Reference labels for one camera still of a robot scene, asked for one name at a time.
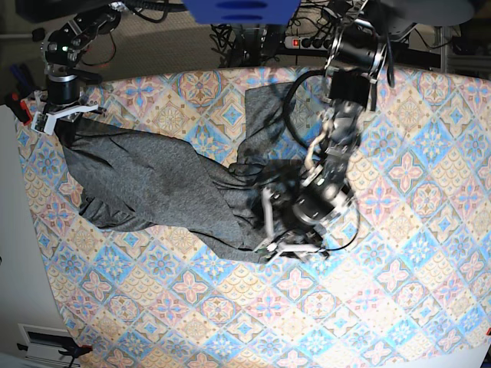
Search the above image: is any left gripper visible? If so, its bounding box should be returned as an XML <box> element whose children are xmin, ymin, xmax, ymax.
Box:
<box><xmin>254</xmin><ymin>187</ymin><xmax>330</xmax><ymax>263</ymax></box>

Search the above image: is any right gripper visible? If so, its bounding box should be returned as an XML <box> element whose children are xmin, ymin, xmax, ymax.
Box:
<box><xmin>31</xmin><ymin>90</ymin><xmax>107</xmax><ymax>134</ymax></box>

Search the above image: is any grey t-shirt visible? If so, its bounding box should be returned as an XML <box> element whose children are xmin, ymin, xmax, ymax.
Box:
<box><xmin>55</xmin><ymin>83</ymin><xmax>300</xmax><ymax>264</ymax></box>

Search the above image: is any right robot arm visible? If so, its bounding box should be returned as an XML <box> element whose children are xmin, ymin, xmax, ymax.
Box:
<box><xmin>31</xmin><ymin>5</ymin><xmax>121</xmax><ymax>135</ymax></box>

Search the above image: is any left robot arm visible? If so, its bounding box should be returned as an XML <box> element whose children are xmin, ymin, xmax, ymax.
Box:
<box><xmin>254</xmin><ymin>1</ymin><xmax>395</xmax><ymax>263</ymax></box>

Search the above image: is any red black clamp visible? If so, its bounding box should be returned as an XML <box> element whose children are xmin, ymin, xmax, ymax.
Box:
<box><xmin>5</xmin><ymin>93</ymin><xmax>32</xmax><ymax>126</ymax></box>

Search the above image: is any patterned tablecloth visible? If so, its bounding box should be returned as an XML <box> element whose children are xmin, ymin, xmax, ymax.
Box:
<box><xmin>15</xmin><ymin>69</ymin><xmax>490</xmax><ymax>367</ymax></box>

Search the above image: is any white power strip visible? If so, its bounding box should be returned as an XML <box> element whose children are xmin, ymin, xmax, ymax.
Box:
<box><xmin>284</xmin><ymin>36</ymin><xmax>331</xmax><ymax>51</ymax></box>

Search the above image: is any white vent panel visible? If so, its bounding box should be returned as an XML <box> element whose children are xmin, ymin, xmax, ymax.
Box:
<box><xmin>17</xmin><ymin>324</ymin><xmax>74</xmax><ymax>367</ymax></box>

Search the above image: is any blue orange clamp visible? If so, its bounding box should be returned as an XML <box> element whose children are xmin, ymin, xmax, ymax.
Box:
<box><xmin>58</xmin><ymin>345</ymin><xmax>93</xmax><ymax>367</ymax></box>

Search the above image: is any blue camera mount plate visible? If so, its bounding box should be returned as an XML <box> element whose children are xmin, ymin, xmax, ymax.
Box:
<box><xmin>183</xmin><ymin>0</ymin><xmax>301</xmax><ymax>25</ymax></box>

